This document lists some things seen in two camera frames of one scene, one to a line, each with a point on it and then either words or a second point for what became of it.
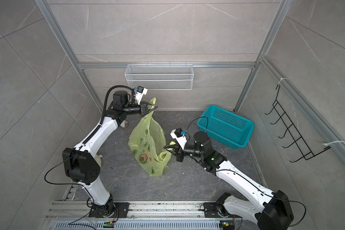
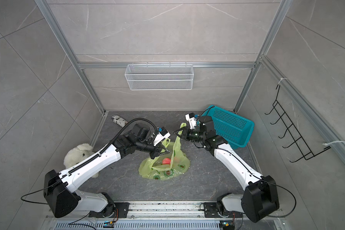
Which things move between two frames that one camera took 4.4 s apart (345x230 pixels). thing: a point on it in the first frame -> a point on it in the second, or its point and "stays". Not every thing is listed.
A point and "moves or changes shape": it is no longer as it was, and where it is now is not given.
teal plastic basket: x=225 y=126 stays
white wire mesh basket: x=160 y=76 stays
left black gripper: x=143 y=109 -> x=157 y=150
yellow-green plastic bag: x=147 y=142 moves or changes shape
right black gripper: x=179 y=153 -> x=186 y=134
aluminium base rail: x=74 y=215 stays
